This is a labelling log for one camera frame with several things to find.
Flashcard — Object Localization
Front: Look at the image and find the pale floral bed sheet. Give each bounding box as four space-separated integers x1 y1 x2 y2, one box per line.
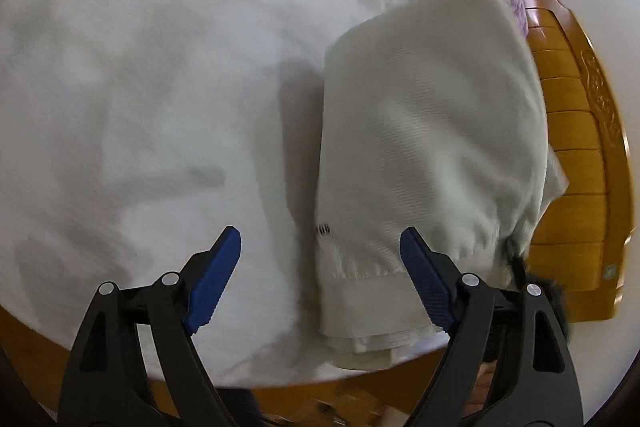
1 0 402 387

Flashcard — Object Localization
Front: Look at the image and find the wooden bed frame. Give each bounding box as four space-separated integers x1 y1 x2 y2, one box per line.
0 0 637 427

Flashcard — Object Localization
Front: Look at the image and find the cream white knit garment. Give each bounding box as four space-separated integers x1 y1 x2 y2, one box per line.
314 0 567 371

